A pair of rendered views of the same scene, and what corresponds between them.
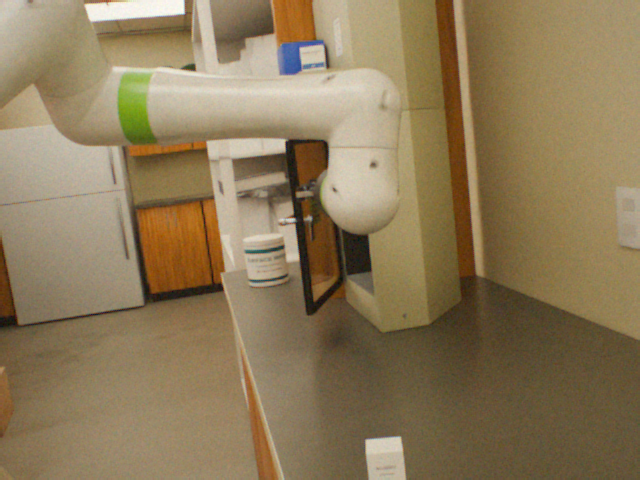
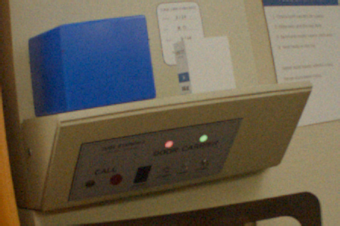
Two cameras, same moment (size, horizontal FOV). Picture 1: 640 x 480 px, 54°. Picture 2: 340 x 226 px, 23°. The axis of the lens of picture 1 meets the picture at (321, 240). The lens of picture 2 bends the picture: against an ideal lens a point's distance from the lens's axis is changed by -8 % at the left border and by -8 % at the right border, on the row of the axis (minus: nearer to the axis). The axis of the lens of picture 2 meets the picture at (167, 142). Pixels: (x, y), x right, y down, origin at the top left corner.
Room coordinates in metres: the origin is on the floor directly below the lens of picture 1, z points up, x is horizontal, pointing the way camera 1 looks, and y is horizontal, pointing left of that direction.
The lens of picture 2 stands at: (1.80, 0.90, 1.51)
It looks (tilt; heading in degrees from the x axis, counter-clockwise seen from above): 3 degrees down; 251
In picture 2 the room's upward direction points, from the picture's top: 8 degrees counter-clockwise
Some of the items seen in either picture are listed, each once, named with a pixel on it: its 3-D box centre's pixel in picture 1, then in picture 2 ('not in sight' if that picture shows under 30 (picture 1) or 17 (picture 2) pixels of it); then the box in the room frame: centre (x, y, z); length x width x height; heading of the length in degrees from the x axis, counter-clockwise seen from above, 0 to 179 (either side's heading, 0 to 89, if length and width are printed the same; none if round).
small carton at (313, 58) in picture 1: (313, 61); (204, 64); (1.44, -0.03, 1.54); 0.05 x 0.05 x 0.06; 84
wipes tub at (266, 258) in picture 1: (266, 259); not in sight; (2.01, 0.18, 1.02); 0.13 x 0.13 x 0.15
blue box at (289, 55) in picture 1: (301, 64); (87, 66); (1.57, 0.00, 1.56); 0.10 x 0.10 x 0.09; 11
